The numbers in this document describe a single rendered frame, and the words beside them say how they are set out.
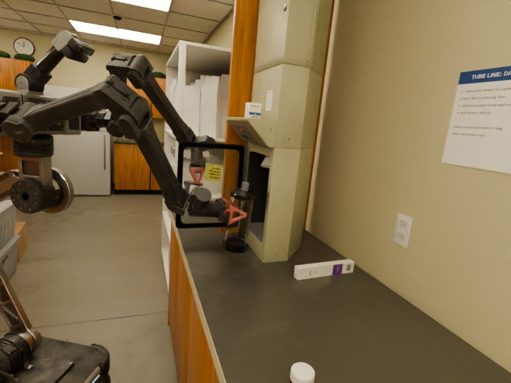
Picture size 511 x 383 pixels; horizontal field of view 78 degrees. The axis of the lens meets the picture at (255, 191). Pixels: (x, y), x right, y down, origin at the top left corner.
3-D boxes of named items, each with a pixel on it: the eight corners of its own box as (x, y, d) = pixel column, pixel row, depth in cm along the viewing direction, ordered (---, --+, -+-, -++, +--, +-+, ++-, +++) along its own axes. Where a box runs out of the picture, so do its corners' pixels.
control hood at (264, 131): (247, 140, 147) (249, 118, 145) (274, 147, 118) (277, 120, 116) (223, 139, 143) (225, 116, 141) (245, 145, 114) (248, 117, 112)
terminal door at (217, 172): (238, 226, 154) (245, 145, 146) (175, 229, 143) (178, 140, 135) (237, 226, 155) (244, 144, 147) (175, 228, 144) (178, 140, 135)
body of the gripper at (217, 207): (220, 198, 123) (201, 197, 120) (227, 205, 114) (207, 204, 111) (217, 214, 124) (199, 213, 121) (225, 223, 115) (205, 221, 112)
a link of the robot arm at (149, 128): (129, 95, 88) (112, 118, 81) (147, 95, 87) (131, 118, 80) (177, 194, 120) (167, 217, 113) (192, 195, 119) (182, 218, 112)
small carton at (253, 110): (255, 118, 128) (257, 103, 127) (260, 119, 123) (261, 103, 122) (244, 118, 126) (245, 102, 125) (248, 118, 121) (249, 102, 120)
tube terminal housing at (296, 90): (284, 232, 166) (302, 81, 150) (316, 259, 136) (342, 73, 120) (239, 235, 157) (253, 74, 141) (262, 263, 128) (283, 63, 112)
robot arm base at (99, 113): (96, 131, 150) (96, 105, 147) (112, 132, 149) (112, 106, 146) (84, 131, 141) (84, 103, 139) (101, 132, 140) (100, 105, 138)
